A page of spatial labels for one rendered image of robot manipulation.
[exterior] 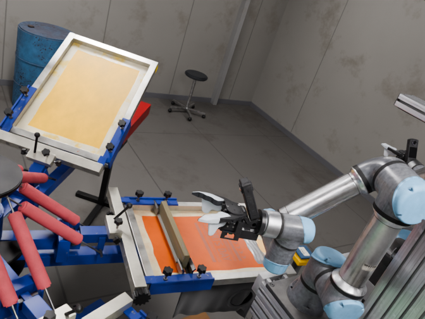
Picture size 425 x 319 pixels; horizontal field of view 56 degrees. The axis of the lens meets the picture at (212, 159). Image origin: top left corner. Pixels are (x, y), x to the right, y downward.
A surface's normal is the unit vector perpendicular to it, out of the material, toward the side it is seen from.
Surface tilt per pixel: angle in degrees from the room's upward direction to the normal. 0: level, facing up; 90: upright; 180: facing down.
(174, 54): 90
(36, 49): 90
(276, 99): 90
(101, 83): 32
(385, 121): 90
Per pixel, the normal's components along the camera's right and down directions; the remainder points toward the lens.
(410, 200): 0.15, 0.38
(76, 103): 0.18, -0.49
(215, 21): 0.48, 0.53
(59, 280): 0.30, -0.85
